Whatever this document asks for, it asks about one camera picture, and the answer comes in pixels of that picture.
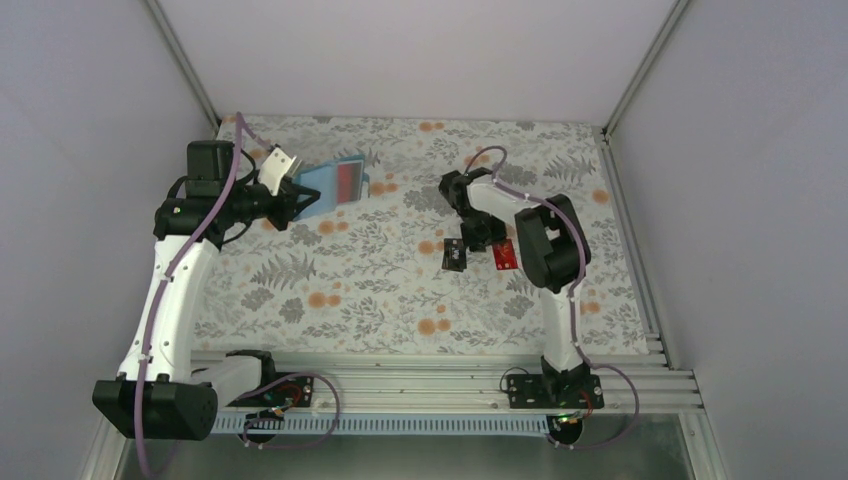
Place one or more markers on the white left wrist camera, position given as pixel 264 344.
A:
pixel 277 168

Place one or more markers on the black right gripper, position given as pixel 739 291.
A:
pixel 498 233

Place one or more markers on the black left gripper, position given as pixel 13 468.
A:
pixel 288 206

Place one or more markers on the black credit card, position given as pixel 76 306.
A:
pixel 454 255

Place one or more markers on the red credit card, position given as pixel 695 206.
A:
pixel 504 254

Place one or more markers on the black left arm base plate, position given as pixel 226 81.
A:
pixel 293 393

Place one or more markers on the white slotted cable duct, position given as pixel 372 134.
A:
pixel 388 424

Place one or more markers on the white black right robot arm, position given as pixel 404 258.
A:
pixel 554 255

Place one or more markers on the aluminium rail base frame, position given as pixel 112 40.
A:
pixel 469 384

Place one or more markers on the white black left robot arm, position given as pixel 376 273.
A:
pixel 156 394

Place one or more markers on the blue card holder wallet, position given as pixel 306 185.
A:
pixel 324 178

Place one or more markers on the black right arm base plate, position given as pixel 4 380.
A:
pixel 526 391

